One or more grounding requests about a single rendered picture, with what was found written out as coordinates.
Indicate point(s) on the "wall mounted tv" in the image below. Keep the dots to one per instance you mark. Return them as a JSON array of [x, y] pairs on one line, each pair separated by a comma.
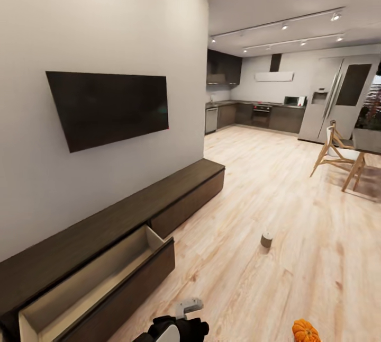
[[96, 109]]

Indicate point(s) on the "oven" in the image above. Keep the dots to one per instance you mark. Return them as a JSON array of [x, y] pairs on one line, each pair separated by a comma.
[[261, 113]]

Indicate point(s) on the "pumpkin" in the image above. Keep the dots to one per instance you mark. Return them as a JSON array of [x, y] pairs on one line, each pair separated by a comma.
[[304, 331]]

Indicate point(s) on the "fridge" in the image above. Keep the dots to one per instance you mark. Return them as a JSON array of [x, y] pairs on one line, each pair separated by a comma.
[[338, 92]]

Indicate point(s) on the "range hood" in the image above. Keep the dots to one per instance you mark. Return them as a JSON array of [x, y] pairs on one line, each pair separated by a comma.
[[274, 74]]

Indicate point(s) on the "microwave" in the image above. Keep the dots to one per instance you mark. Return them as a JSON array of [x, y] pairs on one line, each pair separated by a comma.
[[295, 100]]

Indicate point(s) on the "dishwasher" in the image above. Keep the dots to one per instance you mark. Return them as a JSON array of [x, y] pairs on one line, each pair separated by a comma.
[[210, 119]]

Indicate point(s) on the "pillar candle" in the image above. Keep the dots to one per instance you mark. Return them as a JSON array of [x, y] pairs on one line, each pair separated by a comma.
[[266, 239]]

